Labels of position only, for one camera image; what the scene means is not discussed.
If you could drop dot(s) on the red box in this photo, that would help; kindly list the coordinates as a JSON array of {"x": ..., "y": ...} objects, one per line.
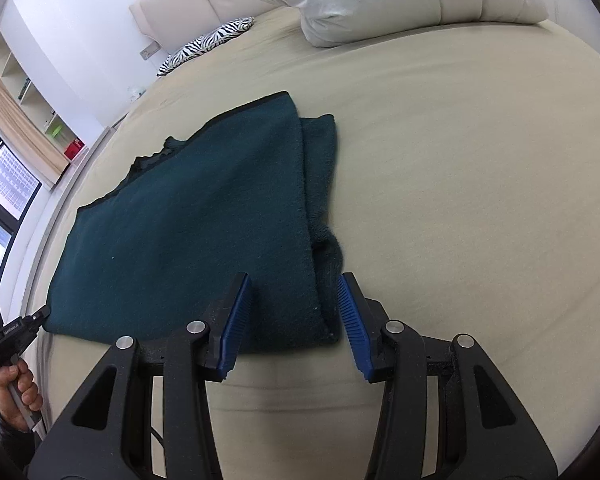
[{"x": 74, "y": 150}]

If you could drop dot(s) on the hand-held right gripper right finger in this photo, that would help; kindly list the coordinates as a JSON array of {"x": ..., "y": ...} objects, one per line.
[{"x": 355, "y": 330}]

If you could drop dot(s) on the beige curtain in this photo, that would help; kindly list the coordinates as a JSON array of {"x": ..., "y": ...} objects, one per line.
[{"x": 20, "y": 125}]

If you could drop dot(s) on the green shelf item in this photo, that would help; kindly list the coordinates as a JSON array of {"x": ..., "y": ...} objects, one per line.
[{"x": 56, "y": 130}]

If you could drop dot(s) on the cream padded headboard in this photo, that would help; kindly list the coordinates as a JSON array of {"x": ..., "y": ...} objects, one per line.
[{"x": 180, "y": 5}]

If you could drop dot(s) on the person's left forearm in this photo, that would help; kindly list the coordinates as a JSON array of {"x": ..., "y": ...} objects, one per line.
[{"x": 5, "y": 442}]

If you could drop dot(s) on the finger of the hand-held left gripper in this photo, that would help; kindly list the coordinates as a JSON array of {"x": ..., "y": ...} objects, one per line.
[{"x": 39, "y": 319}]

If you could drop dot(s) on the dark green sweater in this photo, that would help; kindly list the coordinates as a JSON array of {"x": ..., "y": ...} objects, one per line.
[{"x": 190, "y": 220}]

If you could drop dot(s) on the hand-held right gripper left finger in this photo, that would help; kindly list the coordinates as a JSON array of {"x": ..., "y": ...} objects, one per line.
[{"x": 235, "y": 330}]

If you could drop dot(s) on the white wall shelf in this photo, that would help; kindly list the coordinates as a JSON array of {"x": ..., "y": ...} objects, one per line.
[{"x": 35, "y": 95}]

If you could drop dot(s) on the wall switch panel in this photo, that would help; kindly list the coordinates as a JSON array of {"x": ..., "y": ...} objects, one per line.
[{"x": 149, "y": 51}]

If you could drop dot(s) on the person's left hand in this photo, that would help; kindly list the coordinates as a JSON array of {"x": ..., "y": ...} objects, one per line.
[{"x": 7, "y": 402}]

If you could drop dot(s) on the zebra print pillow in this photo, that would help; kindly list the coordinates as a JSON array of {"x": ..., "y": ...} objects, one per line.
[{"x": 205, "y": 40}]

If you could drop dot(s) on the bed with beige sheet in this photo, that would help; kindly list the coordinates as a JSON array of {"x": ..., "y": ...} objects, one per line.
[{"x": 455, "y": 185}]

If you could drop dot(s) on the black framed window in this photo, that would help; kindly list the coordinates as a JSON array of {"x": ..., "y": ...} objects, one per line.
[{"x": 5, "y": 195}]

